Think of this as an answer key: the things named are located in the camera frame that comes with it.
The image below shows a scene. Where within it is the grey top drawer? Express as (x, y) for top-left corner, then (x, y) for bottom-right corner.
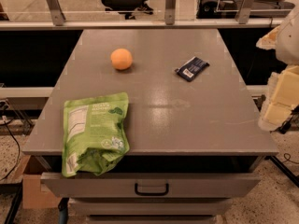
(41, 173), (260, 198)

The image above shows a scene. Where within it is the green rice chip bag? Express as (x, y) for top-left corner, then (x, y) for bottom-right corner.
(62, 92), (130, 177)

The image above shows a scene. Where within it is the dark blue snack packet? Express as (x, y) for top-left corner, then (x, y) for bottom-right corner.
(175, 57), (209, 82)

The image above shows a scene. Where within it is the orange fruit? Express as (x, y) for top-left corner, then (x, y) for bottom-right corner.
(110, 49), (133, 70)

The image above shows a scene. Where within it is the grey drawer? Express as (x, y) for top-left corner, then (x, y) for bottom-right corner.
(69, 198), (232, 216)
(41, 173), (260, 198)

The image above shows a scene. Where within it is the cardboard box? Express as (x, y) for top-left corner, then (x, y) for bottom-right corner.
(20, 155), (61, 209)

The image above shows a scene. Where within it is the black floor cable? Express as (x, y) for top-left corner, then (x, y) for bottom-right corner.
(0, 100), (21, 182)

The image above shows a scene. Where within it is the grey lower drawer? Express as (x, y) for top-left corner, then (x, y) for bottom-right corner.
(69, 198), (232, 216)

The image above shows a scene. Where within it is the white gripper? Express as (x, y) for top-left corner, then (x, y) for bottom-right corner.
(256, 7), (299, 131)

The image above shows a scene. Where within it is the metal railing frame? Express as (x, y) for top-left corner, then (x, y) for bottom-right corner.
(0, 0), (297, 31)

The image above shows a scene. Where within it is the black drawer handle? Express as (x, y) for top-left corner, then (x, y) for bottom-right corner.
(134, 183), (169, 197)

